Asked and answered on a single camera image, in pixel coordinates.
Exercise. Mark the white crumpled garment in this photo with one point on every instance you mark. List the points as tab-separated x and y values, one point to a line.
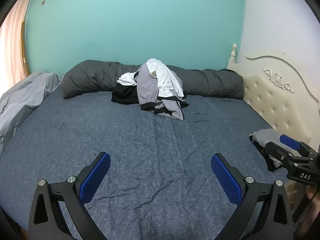
127	78

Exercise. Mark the folded black garment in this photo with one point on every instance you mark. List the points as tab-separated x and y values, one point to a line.
272	164

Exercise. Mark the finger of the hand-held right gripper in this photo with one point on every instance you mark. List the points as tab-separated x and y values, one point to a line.
290	142
276	151

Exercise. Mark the grey jacket with black trim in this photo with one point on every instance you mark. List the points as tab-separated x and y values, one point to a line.
147	87

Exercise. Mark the dark grey rolled duvet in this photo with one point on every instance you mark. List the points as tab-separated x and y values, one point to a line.
95	77

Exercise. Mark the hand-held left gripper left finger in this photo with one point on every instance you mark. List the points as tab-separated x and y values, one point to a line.
96	177

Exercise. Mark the bed with blue-grey sheet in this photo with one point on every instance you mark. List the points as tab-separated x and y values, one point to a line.
150	140

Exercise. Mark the person's right hand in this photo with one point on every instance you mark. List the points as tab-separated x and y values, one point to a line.
313	195

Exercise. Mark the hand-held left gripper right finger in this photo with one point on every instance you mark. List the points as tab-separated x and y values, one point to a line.
225	177

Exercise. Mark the light grey blanket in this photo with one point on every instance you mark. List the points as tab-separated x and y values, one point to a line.
20	100

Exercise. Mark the pink curtain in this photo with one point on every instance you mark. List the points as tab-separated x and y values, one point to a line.
12	42

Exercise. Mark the white long-sleeve shirt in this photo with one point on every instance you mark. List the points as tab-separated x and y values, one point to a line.
162	75

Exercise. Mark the cream bed headboard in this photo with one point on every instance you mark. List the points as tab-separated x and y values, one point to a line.
270	100

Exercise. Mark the wooden window frame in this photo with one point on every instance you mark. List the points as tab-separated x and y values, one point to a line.
24	50

